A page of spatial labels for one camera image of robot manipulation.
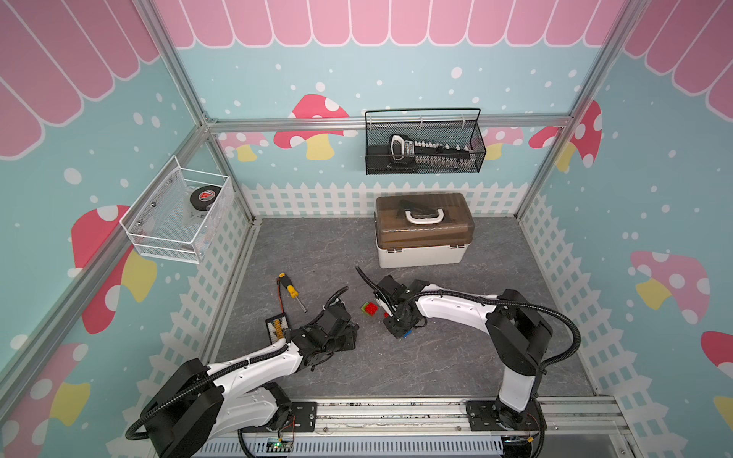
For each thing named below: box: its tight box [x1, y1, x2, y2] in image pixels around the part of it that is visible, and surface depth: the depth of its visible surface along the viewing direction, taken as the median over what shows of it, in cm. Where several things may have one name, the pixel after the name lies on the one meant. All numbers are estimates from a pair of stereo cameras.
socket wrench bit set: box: [389, 133, 476, 170], surface depth 91 cm
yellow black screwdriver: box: [278, 271, 308, 313], surface depth 100 cm
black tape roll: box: [188, 185, 222, 211], surface depth 80 cm
